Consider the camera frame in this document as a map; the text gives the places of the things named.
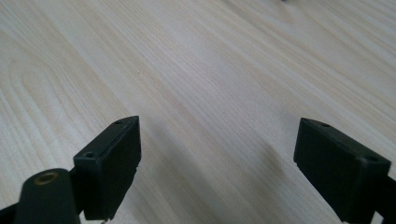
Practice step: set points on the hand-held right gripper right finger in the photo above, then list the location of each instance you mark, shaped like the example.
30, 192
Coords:
339, 168

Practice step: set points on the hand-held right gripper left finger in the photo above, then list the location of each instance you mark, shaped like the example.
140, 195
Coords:
107, 174

